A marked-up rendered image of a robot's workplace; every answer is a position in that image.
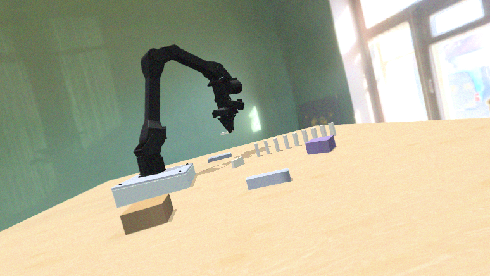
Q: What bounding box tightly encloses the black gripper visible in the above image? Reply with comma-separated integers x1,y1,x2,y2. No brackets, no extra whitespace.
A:
212,94,238,133

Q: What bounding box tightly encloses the purple rectangular block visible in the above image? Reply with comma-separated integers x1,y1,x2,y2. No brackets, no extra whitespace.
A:
305,135,336,155

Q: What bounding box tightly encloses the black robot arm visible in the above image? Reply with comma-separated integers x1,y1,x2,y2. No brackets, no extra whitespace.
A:
133,44,242,178

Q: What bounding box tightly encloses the brown rectangular block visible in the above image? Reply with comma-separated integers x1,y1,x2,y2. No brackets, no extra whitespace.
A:
120,193,173,235

